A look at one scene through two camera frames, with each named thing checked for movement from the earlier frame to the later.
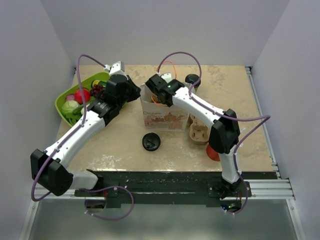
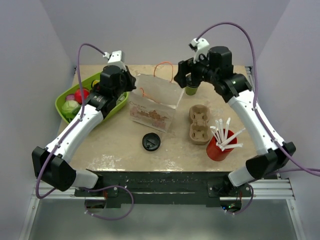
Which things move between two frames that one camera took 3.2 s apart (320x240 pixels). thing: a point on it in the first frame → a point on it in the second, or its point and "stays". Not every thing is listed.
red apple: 86,95 stays
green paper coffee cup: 194,90 stays
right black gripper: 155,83 → 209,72
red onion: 70,97 stays
